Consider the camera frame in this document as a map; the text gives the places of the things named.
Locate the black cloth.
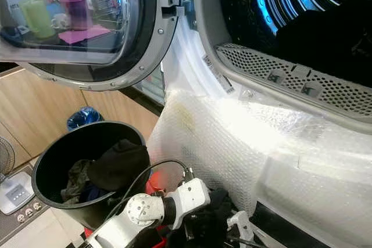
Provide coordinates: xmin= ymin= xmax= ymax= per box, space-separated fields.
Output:
xmin=166 ymin=186 xmax=238 ymax=248

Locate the white front-load washing machine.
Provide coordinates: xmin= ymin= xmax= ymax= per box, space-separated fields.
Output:
xmin=147 ymin=0 xmax=372 ymax=248

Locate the clear bubble wrap sheet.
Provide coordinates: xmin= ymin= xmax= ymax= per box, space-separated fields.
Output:
xmin=147 ymin=88 xmax=372 ymax=248

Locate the black garment in bucket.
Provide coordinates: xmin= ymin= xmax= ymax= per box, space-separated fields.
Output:
xmin=89 ymin=139 xmax=151 ymax=192

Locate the yellow sticker under wrap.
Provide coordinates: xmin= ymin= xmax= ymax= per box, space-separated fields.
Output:
xmin=174 ymin=104 xmax=196 ymax=132

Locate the dark blue garment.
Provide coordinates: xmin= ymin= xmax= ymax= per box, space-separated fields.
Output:
xmin=81 ymin=184 xmax=110 ymax=203

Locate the olive grey garment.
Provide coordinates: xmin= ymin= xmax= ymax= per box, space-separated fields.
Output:
xmin=61 ymin=159 xmax=94 ymax=203

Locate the white barcode label sticker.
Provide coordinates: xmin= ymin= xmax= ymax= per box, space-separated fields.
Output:
xmin=202 ymin=54 xmax=235 ymax=94

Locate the blue plastic bag bin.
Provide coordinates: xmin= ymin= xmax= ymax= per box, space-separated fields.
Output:
xmin=66 ymin=106 xmax=105 ymax=132

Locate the black round laundry bucket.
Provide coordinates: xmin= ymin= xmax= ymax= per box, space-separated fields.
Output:
xmin=31 ymin=121 xmax=150 ymax=231

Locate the grey electric fan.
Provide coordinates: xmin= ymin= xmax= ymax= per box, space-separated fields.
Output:
xmin=0 ymin=137 xmax=16 ymax=177

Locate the round glass washer door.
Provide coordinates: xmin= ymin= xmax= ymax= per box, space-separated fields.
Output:
xmin=0 ymin=0 xmax=182 ymax=92

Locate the wooden cabinet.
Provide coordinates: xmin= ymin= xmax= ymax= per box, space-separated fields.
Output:
xmin=0 ymin=67 xmax=160 ymax=167

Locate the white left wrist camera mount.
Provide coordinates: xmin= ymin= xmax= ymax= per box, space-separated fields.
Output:
xmin=173 ymin=178 xmax=212 ymax=215

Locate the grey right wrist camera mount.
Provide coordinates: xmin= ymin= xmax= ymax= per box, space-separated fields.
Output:
xmin=226 ymin=210 xmax=259 ymax=248

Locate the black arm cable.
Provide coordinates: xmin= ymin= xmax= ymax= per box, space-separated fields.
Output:
xmin=105 ymin=159 xmax=195 ymax=225

